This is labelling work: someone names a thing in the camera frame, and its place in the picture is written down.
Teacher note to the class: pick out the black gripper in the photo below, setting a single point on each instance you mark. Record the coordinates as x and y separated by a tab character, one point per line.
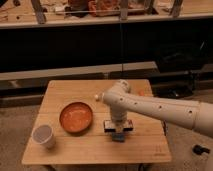
110	126

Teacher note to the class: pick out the blue eraser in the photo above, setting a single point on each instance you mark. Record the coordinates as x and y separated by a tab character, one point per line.
118	137

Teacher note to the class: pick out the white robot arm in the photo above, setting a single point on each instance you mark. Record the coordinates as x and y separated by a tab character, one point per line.
192	115

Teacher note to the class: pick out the orange bowl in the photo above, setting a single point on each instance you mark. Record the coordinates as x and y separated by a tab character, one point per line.
76	117

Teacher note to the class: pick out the wooden table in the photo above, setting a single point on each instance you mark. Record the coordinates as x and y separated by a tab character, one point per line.
145	144

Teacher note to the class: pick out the white cup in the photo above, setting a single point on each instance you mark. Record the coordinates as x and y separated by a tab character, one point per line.
43	135

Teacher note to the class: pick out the black object on floor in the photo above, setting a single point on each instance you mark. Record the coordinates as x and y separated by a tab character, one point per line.
199	150

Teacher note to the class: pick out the black office chair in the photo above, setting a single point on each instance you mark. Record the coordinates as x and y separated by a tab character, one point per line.
180	64

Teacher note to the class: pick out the wooden shelf rail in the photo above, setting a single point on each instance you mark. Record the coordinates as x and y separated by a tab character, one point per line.
47	13

